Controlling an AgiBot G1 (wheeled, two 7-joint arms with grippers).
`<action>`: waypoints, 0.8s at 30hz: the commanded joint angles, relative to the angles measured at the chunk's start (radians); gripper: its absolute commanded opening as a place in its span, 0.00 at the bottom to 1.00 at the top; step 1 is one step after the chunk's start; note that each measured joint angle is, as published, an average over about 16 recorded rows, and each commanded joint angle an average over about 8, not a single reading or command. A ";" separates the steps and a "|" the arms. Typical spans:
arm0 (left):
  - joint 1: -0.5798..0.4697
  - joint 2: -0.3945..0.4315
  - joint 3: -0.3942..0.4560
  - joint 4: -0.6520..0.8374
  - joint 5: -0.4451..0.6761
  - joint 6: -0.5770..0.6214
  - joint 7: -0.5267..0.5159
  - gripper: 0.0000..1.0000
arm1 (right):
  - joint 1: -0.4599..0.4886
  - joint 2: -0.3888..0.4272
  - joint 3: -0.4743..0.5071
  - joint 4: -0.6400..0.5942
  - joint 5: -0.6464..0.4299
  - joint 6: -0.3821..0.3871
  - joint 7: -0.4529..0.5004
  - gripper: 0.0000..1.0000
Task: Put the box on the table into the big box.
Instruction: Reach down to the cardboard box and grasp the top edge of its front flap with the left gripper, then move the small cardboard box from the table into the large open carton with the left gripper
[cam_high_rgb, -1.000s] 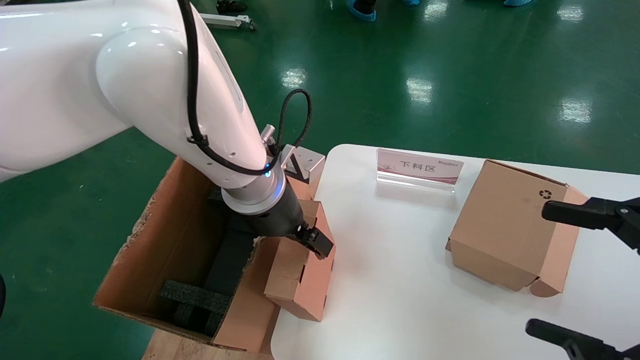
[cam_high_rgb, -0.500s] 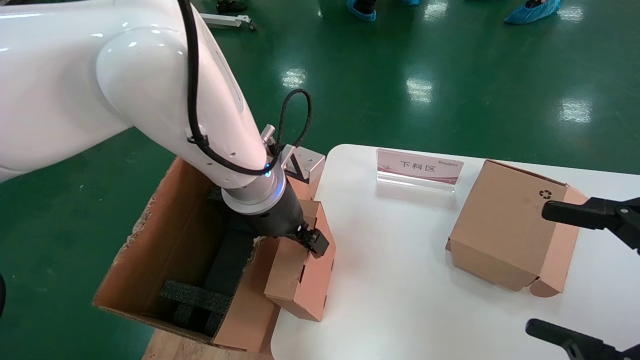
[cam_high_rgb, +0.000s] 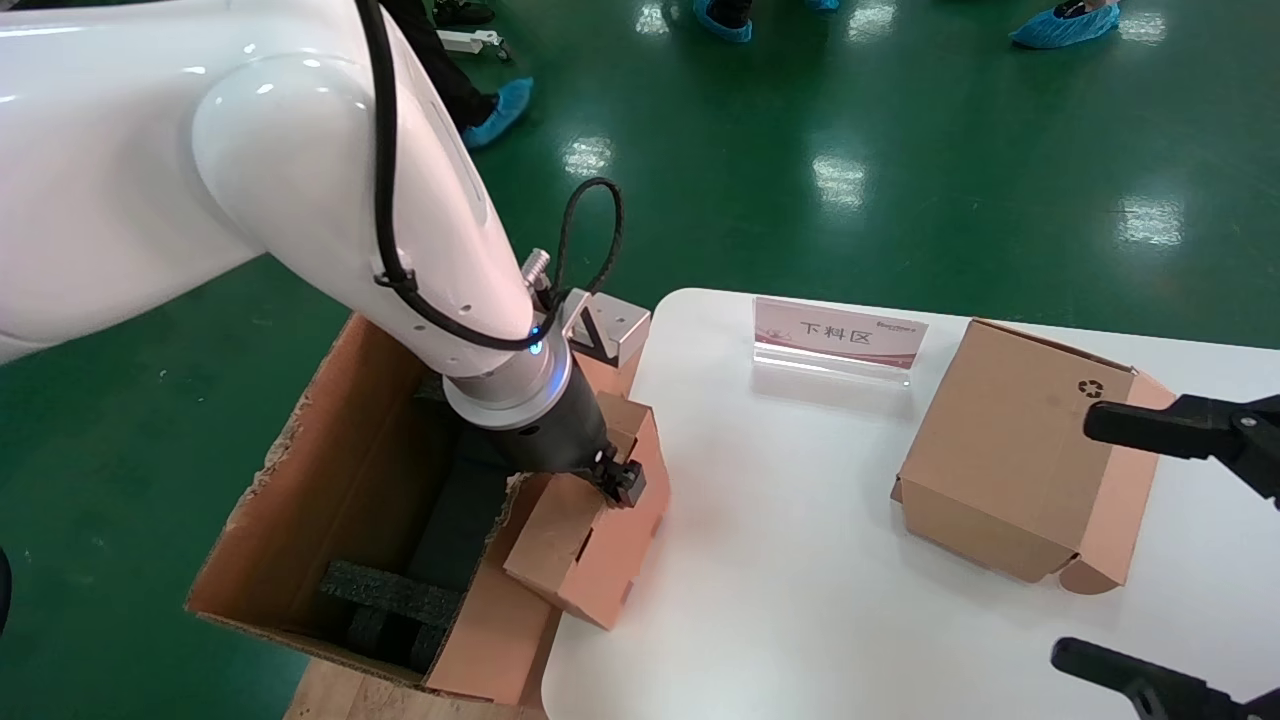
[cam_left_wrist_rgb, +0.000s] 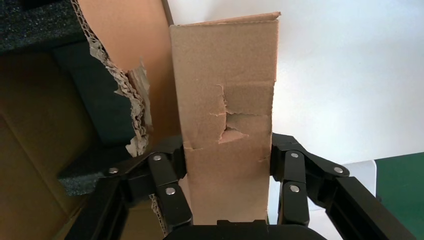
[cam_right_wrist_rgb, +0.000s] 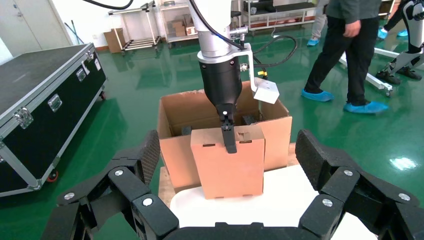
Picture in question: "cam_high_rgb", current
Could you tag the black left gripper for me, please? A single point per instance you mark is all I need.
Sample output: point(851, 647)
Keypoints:
point(560, 440)

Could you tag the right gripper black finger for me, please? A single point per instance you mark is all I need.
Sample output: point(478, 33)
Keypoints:
point(1200, 425)
point(1170, 692)

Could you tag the small plain cardboard box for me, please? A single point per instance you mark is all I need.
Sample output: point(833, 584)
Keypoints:
point(590, 570)

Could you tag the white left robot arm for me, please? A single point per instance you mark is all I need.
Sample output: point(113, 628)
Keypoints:
point(200, 150)

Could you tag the cardboard box with recycling symbol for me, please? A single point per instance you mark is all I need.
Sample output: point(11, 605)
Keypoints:
point(1000, 450)

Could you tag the big open cardboard box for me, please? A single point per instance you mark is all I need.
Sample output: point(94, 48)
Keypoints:
point(340, 480)

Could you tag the tall black foam block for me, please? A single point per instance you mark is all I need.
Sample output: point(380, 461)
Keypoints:
point(460, 530)

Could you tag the acrylic sign with pink label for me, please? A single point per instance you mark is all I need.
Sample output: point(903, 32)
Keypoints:
point(840, 335)

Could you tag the low black foam piece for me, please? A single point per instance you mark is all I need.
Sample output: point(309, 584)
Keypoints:
point(385, 640)

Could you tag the wooden pallet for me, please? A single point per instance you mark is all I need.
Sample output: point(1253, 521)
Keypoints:
point(400, 700)

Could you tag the person in black trousers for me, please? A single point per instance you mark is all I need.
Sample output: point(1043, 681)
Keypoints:
point(445, 70)

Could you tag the black shoe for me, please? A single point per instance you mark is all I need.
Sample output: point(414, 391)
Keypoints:
point(470, 10)

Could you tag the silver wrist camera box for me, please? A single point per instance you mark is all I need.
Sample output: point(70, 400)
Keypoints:
point(625, 325)

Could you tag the white metal cart frame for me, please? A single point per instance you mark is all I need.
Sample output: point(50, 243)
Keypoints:
point(475, 42)

